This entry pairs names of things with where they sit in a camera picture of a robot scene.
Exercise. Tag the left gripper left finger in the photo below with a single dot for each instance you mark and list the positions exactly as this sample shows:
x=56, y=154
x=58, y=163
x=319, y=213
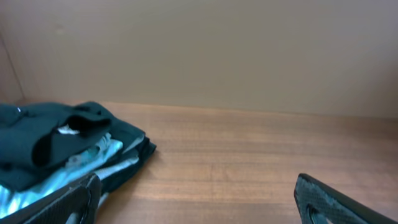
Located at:
x=76, y=202

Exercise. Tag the black folded garment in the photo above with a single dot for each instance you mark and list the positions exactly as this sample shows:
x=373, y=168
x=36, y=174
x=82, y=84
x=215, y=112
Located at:
x=121, y=130

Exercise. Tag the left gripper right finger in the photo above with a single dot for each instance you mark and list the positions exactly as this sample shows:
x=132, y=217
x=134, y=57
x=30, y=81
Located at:
x=319, y=203

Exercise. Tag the light blue folded garment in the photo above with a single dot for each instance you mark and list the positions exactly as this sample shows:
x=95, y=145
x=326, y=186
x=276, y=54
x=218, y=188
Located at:
x=77, y=166

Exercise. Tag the black t-shirt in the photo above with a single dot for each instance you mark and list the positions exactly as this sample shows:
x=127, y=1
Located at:
x=37, y=139

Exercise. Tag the grey folded garment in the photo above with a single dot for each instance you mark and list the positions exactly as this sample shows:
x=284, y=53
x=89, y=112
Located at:
x=122, y=167

